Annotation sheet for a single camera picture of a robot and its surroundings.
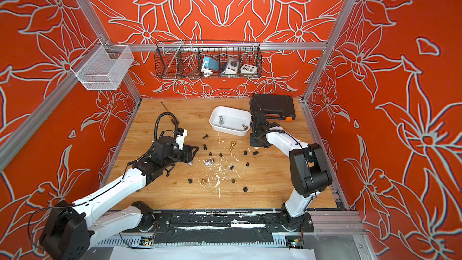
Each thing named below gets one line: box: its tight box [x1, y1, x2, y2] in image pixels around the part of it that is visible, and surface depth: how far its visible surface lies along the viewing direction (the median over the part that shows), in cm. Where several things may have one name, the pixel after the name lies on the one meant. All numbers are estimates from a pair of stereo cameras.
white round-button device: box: [224, 57, 240, 75], surface depth 93 cm
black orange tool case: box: [252, 93, 296, 123], surface depth 111 cm
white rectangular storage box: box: [209, 105, 253, 137], surface depth 109 cm
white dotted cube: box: [240, 63, 259, 75], surface depth 96 cm
